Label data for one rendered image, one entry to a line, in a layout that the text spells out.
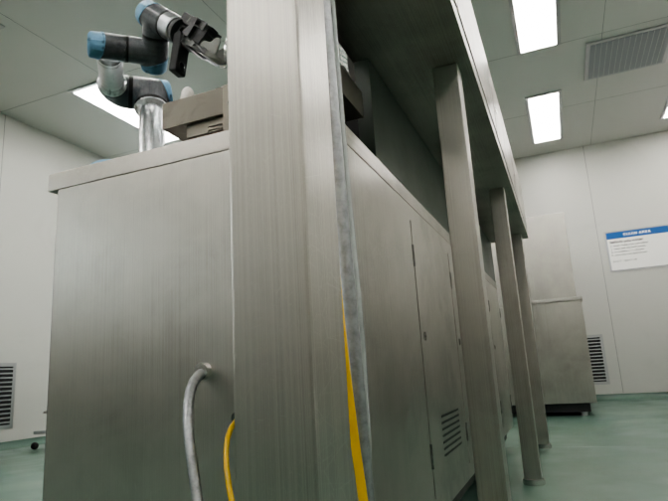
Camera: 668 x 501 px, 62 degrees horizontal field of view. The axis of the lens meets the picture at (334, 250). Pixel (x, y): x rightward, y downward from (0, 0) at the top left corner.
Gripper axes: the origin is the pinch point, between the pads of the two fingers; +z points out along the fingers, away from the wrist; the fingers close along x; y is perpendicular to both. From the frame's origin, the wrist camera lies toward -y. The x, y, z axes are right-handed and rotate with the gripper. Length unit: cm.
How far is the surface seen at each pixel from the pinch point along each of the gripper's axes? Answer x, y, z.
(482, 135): 56, 29, 52
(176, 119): -23.9, -17.8, 20.1
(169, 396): -30, -59, 59
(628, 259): 551, 110, 102
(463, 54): 6, 31, 54
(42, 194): 240, -152, -329
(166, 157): -29.9, -24.8, 29.0
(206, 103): -24.0, -11.6, 24.8
